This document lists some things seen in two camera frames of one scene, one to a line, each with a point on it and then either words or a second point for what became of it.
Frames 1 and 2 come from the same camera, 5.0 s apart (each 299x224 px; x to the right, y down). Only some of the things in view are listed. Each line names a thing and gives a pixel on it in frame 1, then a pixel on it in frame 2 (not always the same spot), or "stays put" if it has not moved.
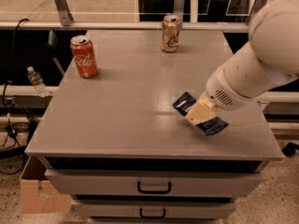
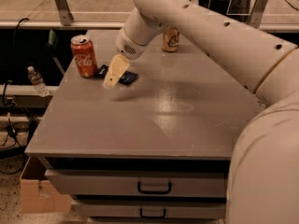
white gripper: (220, 94) → (129, 47)
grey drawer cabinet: (117, 147) stays put
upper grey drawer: (153, 182) stays put
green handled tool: (53, 42) stays put
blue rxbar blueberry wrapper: (182, 105) → (126, 77)
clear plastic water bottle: (37, 81) stays put
